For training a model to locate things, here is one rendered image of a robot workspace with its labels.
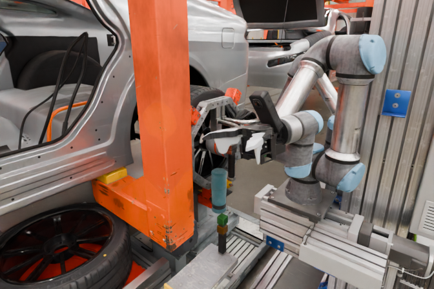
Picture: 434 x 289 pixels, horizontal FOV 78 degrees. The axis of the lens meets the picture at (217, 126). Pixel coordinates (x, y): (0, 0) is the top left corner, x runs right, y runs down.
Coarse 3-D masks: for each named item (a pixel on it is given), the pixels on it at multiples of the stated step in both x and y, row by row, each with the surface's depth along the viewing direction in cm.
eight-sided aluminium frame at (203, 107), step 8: (224, 96) 164; (200, 104) 148; (208, 104) 146; (216, 104) 152; (224, 104) 158; (232, 104) 166; (200, 112) 145; (232, 112) 175; (200, 120) 143; (192, 128) 141; (192, 136) 140; (192, 144) 142; (192, 152) 143; (192, 160) 145; (192, 168) 146; (224, 168) 179; (192, 176) 147; (200, 176) 153; (200, 184) 157; (208, 184) 160
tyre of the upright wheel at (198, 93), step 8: (192, 88) 158; (200, 88) 157; (208, 88) 158; (216, 88) 165; (192, 96) 150; (200, 96) 153; (208, 96) 158; (216, 96) 164; (192, 104) 148; (224, 160) 186
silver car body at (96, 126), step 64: (0, 0) 233; (64, 0) 260; (192, 0) 178; (0, 64) 243; (64, 64) 142; (128, 64) 147; (192, 64) 184; (0, 128) 171; (64, 128) 142; (128, 128) 152; (0, 192) 109
